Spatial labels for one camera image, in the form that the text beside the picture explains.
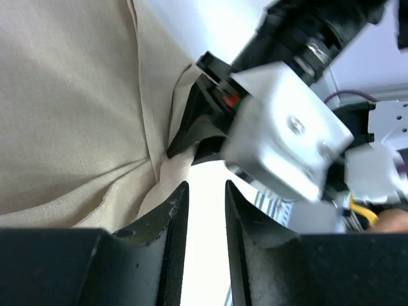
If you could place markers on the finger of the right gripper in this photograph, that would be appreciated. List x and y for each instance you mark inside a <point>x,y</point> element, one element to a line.
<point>204,124</point>

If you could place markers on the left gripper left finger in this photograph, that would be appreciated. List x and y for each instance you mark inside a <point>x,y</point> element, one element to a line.
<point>140,264</point>

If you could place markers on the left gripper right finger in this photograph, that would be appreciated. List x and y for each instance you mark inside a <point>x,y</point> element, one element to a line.
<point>272,265</point>

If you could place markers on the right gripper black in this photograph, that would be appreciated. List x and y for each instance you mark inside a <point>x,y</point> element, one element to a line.
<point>306,35</point>

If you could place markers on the beige cloth napkin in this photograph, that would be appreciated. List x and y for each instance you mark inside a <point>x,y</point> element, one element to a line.
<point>92,94</point>

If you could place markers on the white slotted cable duct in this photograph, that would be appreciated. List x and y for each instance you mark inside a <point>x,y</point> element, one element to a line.
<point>280,211</point>

